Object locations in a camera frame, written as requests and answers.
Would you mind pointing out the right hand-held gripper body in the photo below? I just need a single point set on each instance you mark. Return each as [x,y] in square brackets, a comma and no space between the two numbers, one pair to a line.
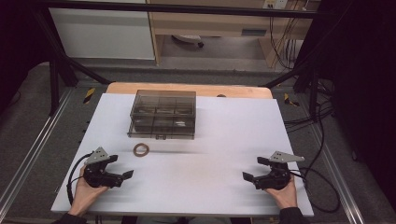
[275,180]

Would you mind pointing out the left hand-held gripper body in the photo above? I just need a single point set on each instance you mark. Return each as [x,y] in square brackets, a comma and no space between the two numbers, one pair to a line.
[98,174]

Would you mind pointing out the person's right hand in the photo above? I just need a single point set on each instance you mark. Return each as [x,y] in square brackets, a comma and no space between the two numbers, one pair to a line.
[287,196]

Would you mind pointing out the person's left hand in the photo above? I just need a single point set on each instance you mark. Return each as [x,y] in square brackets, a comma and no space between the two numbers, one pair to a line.
[83,194]

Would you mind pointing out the yellow black floor tape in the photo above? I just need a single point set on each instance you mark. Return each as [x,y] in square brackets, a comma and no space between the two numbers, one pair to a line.
[89,95]
[290,100]

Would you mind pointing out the clear smoky drawer storage box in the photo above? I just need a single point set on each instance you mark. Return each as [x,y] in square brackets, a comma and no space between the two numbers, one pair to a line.
[163,113]

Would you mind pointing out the wooden table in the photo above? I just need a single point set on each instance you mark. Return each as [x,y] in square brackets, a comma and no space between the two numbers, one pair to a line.
[186,88]

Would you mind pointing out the white cabinet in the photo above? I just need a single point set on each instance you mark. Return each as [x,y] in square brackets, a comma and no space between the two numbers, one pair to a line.
[102,34]

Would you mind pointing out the white power strip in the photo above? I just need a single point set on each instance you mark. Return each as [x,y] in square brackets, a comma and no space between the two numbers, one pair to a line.
[188,38]

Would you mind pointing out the light wooden desk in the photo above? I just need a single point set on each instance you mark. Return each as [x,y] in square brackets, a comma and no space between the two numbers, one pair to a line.
[218,23]

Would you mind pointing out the aluminium floor rail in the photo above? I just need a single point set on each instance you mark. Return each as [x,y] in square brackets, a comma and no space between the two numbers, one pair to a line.
[337,180]
[37,143]

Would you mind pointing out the white wall outlet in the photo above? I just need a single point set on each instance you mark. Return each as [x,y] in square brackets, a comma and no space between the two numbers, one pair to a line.
[275,3]

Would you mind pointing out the black metal frame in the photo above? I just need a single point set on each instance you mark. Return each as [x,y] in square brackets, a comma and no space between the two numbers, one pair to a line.
[186,8]

